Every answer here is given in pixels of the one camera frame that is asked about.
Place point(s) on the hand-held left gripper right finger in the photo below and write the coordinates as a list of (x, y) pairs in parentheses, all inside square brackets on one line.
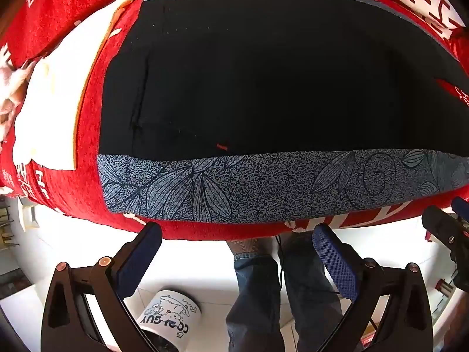
[(335, 260)]

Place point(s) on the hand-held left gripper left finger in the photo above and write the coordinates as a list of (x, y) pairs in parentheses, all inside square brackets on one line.
[(141, 255)]

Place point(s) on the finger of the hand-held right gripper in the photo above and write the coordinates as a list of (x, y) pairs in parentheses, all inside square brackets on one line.
[(439, 223), (461, 207)]

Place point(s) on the black pants with grey floral band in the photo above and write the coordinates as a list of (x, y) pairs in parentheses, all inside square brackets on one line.
[(278, 91)]

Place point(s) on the white printed cup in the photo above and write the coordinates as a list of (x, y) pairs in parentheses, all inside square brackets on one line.
[(170, 315)]

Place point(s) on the person's legs in blue jeans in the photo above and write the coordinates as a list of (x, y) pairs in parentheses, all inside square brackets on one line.
[(256, 293)]

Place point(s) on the red printed blanket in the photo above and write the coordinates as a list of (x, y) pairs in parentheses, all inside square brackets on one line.
[(91, 25)]

